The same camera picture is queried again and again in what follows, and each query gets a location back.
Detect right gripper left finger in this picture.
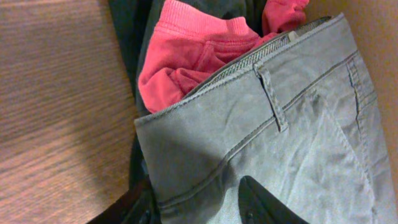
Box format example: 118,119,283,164
88,179,155,224

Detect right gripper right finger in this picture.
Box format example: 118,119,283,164
238,175,308,224

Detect grey shorts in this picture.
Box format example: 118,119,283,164
135,14,397,223

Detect red garment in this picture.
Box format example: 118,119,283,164
138,0,309,113

